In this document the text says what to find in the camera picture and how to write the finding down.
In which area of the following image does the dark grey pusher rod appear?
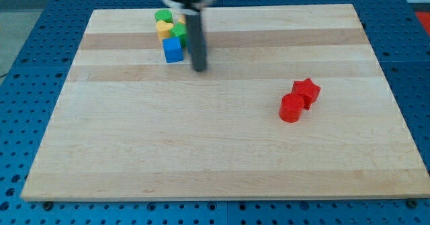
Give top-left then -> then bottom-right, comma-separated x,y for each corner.
185,9 -> 208,72

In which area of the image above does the blue cube block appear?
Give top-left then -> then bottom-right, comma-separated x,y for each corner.
162,37 -> 183,63

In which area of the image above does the red cylinder block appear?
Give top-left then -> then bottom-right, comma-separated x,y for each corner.
279,93 -> 304,123

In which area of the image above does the green star block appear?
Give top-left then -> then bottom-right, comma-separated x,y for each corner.
169,22 -> 187,48

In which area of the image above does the wooden board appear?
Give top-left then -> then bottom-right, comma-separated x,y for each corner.
21,4 -> 429,201

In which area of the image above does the yellow block behind rod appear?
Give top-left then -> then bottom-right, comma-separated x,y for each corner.
177,15 -> 186,25

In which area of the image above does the red star block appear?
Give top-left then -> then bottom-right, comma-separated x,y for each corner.
292,78 -> 321,110

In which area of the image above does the yellow heart block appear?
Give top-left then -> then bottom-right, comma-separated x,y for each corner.
155,20 -> 174,42

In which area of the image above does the green cylinder block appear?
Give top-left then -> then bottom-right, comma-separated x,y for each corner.
155,9 -> 173,23

